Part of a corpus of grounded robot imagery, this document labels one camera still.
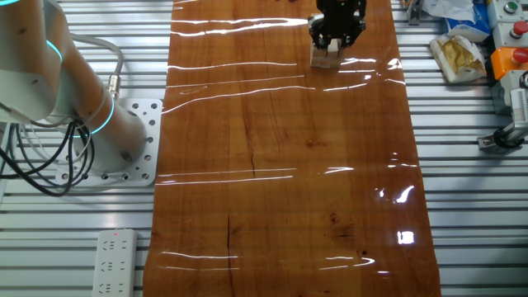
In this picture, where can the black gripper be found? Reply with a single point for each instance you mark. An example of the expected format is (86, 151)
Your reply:
(341, 16)

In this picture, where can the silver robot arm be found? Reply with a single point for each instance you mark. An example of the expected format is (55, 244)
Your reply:
(41, 74)

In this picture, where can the wooden Jenga block stack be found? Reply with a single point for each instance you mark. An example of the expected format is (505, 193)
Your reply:
(326, 62)

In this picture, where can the white crumpled paper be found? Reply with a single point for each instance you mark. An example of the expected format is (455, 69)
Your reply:
(449, 8)

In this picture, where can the wood-grain glossy mat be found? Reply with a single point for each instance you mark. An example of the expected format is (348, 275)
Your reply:
(268, 136)

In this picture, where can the white bag with golden content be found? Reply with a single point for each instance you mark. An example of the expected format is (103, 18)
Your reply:
(458, 57)

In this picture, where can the blue tissue pack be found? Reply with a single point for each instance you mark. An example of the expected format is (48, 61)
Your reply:
(474, 31)

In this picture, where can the grey box with green button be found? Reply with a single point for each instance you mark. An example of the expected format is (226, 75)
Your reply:
(497, 16)

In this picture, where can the orange box with red button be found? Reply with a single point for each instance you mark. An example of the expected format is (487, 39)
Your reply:
(501, 62)

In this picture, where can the grey box with red button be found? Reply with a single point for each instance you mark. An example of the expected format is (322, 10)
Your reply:
(503, 37)

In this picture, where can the grey device box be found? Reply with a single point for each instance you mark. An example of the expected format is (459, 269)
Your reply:
(501, 92)

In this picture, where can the aluminium stand with black clamp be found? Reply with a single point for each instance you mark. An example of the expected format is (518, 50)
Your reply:
(486, 142)

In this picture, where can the white ribbed housing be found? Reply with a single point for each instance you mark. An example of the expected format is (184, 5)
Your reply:
(519, 105)

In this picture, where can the silver perforated mounting plate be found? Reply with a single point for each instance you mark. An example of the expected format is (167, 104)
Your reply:
(144, 165)

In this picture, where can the white power strip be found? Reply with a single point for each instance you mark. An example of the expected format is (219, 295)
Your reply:
(114, 264)

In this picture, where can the metal corner bracket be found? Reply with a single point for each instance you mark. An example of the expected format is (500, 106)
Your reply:
(413, 15)

